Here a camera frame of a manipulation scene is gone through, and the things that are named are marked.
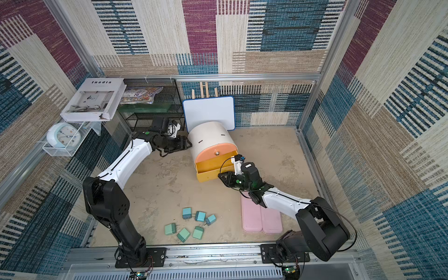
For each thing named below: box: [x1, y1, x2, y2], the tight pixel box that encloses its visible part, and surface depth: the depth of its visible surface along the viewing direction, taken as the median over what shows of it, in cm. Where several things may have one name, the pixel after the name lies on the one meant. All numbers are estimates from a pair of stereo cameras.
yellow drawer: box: [194, 150, 239, 183], surface depth 84 cm
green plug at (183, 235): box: [176, 227, 191, 243], surface depth 79 cm
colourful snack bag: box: [120, 86, 164, 105], surface depth 85 cm
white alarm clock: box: [46, 122, 82, 149], surface depth 66 cm
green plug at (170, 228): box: [164, 222, 177, 236], surface depth 81 cm
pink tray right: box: [260, 204, 283, 236], surface depth 81 cm
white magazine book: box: [60, 77, 127, 122], surface depth 76 cm
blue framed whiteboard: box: [182, 95, 236, 133], surface depth 105 cm
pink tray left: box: [240, 191, 263, 231], surface depth 84 cm
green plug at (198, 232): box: [191, 225, 205, 240], surface depth 81 cm
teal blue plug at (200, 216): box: [194, 210, 206, 223], surface depth 85 cm
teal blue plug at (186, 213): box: [182, 207, 192, 220], surface depth 86 cm
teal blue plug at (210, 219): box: [205, 214, 217, 226], surface depth 82 cm
